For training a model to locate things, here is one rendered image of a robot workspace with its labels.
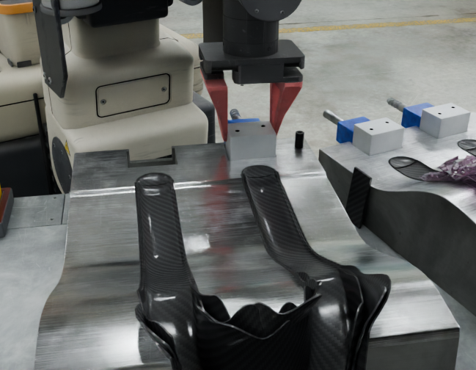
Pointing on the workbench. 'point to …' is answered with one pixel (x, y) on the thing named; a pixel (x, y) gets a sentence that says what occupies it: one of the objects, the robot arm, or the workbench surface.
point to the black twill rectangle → (358, 197)
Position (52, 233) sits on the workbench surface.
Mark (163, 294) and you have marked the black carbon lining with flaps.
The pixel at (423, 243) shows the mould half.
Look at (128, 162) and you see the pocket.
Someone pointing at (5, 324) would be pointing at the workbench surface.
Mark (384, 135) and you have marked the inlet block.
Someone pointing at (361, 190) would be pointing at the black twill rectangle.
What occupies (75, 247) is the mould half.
